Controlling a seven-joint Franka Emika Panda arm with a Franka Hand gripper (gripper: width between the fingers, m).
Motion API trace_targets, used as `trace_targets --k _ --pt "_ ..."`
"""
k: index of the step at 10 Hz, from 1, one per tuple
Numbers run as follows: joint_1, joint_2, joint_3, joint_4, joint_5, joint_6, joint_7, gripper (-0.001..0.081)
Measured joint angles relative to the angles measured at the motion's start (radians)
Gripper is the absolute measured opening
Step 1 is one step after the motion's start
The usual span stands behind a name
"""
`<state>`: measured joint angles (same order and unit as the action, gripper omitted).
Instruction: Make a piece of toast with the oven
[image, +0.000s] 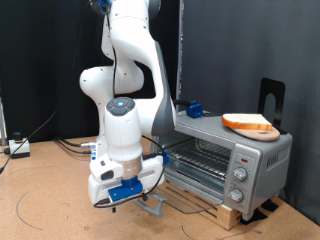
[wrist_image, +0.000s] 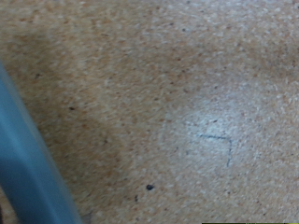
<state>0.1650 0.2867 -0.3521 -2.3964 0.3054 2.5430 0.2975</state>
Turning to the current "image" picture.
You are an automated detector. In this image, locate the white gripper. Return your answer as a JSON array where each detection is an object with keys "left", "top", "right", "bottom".
[{"left": 87, "top": 154, "right": 167, "bottom": 214}]

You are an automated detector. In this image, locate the spatula with blue grip block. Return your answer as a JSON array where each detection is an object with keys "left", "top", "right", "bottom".
[{"left": 173, "top": 99, "right": 224, "bottom": 120}]

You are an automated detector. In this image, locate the slice of white bread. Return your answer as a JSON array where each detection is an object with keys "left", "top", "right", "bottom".
[{"left": 221, "top": 113, "right": 273, "bottom": 132}]

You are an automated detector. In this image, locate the silver oven knob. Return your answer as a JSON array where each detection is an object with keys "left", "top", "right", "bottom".
[
  {"left": 227, "top": 188, "right": 245, "bottom": 204},
  {"left": 232, "top": 166, "right": 249, "bottom": 183}
]

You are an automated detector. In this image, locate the silver toaster oven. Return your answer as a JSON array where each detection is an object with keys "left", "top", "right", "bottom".
[{"left": 149, "top": 109, "right": 294, "bottom": 222}]

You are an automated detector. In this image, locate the wooden block base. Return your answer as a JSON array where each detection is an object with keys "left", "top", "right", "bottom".
[{"left": 159, "top": 181, "right": 243, "bottom": 232}]

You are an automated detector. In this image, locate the emergency stop button box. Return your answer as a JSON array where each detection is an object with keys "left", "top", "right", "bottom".
[{"left": 8, "top": 131, "right": 31, "bottom": 159}]

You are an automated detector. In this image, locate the black foam pad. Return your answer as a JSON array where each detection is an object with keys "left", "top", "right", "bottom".
[
  {"left": 261, "top": 198, "right": 280, "bottom": 213},
  {"left": 239, "top": 208, "right": 268, "bottom": 226}
]

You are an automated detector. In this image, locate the metal stand leg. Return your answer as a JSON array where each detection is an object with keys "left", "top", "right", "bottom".
[{"left": 0, "top": 96, "right": 8, "bottom": 147}]

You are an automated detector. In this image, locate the round wooden cutting board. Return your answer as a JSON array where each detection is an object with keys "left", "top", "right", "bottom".
[{"left": 229, "top": 125, "right": 281, "bottom": 143}]

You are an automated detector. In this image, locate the vertical metal pole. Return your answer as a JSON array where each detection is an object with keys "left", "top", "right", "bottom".
[{"left": 176, "top": 0, "right": 185, "bottom": 102}]

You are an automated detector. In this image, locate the black metal bookend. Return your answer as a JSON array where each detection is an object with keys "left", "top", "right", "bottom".
[{"left": 257, "top": 77, "right": 288, "bottom": 135}]

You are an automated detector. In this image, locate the black backdrop curtain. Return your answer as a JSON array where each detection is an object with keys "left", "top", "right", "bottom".
[{"left": 0, "top": 0, "right": 181, "bottom": 144}]

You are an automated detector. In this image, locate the grey backdrop curtain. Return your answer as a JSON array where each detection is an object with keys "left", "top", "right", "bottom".
[{"left": 182, "top": 0, "right": 320, "bottom": 226}]

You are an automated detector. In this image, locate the wrist camera on blue mount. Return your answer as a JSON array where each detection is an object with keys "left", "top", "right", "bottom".
[{"left": 108, "top": 177, "right": 145, "bottom": 203}]

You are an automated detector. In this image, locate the black cable with silver connector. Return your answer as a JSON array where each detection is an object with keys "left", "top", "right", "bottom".
[{"left": 54, "top": 137, "right": 98, "bottom": 148}]

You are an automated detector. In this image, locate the black base cable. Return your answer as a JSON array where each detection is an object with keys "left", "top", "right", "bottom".
[{"left": 57, "top": 139, "right": 93, "bottom": 155}]

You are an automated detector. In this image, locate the wire oven rack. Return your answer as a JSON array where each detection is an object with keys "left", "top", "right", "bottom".
[{"left": 164, "top": 138, "right": 233, "bottom": 181}]

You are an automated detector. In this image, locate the black camera cable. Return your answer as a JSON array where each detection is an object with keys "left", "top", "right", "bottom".
[{"left": 0, "top": 0, "right": 168, "bottom": 209}]

